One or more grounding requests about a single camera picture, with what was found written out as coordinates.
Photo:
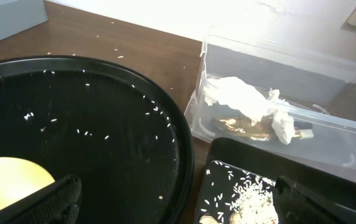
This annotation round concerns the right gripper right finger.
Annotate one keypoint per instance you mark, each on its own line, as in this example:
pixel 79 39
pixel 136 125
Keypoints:
pixel 295 203

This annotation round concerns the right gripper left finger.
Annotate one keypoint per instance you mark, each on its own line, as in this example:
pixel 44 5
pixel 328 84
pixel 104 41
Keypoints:
pixel 57 203

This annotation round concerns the food scraps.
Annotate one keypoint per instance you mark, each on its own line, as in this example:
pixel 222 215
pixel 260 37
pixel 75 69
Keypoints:
pixel 233 195

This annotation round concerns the yellow bowl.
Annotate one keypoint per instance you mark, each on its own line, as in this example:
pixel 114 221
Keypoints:
pixel 19 178

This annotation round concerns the gold snack wrapper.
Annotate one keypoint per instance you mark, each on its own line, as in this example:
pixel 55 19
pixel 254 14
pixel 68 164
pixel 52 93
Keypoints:
pixel 240 126

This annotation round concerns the white napkin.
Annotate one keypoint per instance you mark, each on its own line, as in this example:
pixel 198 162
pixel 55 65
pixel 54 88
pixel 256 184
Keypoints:
pixel 238 95

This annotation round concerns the grey dishwasher rack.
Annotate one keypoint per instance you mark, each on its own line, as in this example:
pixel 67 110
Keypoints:
pixel 19 15

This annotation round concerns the black rectangular tray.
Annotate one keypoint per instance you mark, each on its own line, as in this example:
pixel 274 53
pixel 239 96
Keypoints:
pixel 272 166

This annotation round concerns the round black tray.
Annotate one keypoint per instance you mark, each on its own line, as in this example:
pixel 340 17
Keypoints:
pixel 112 127

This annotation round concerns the clear plastic bin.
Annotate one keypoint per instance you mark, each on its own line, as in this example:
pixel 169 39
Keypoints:
pixel 320 90

